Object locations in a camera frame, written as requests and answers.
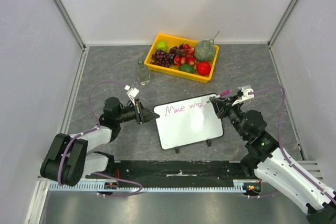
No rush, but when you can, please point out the red cherry bunch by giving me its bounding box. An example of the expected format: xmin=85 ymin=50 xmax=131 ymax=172
xmin=170 ymin=44 xmax=197 ymax=67

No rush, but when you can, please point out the green netted melon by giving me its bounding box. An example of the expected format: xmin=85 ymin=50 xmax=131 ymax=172
xmin=194 ymin=40 xmax=216 ymax=61

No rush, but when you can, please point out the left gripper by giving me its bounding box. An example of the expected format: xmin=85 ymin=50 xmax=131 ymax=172
xmin=115 ymin=99 xmax=159 ymax=124

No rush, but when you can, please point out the left aluminium frame post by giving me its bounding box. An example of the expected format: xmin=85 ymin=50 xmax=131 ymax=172
xmin=52 ymin=0 xmax=86 ymax=50

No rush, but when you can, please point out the clear glass bottle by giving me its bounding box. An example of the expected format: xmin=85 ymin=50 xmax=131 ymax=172
xmin=136 ymin=60 xmax=150 ymax=86

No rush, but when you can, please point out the green apple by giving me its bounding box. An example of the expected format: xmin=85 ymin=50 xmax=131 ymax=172
xmin=155 ymin=40 xmax=168 ymax=52

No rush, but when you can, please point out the magenta marker cap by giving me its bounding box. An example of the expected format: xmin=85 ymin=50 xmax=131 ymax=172
xmin=219 ymin=90 xmax=231 ymax=97

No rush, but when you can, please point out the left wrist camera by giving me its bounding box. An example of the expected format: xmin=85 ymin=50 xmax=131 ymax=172
xmin=124 ymin=85 xmax=139 ymax=105

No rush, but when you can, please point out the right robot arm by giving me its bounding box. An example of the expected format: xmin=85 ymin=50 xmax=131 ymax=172
xmin=210 ymin=97 xmax=335 ymax=223

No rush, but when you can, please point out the aluminium frame post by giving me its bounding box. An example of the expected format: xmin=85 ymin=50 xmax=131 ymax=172
xmin=267 ymin=0 xmax=300 ymax=48
xmin=52 ymin=0 xmax=86 ymax=50

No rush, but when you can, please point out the red apple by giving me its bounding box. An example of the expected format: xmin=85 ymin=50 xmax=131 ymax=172
xmin=196 ymin=61 xmax=212 ymax=76

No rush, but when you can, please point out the yellow plastic bin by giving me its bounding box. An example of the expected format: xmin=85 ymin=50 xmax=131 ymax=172
xmin=144 ymin=34 xmax=219 ymax=83

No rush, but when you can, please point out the right aluminium frame post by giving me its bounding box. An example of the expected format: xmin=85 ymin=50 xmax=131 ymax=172
xmin=267 ymin=0 xmax=300 ymax=48

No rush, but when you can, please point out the green avocado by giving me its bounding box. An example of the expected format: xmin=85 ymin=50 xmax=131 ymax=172
xmin=179 ymin=63 xmax=195 ymax=74

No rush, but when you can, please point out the purple grape bunch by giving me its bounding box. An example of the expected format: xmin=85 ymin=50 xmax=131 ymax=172
xmin=150 ymin=47 xmax=180 ymax=68

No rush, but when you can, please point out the small whiteboard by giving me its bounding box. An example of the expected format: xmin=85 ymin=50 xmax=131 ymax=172
xmin=153 ymin=93 xmax=224 ymax=150

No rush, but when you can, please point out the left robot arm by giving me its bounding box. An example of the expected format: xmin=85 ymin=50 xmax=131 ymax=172
xmin=40 ymin=97 xmax=160 ymax=186

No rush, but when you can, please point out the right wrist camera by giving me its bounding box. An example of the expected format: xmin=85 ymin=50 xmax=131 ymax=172
xmin=232 ymin=85 xmax=254 ymax=106

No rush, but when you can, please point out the white cable duct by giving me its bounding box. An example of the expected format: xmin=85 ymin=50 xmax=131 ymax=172
xmin=48 ymin=179 xmax=261 ymax=193

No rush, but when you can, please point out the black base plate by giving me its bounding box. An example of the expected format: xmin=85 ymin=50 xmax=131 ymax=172
xmin=101 ymin=154 xmax=258 ymax=186

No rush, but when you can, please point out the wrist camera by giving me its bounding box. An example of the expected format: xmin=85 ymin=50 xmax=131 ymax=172
xmin=124 ymin=85 xmax=139 ymax=105
xmin=232 ymin=85 xmax=254 ymax=106

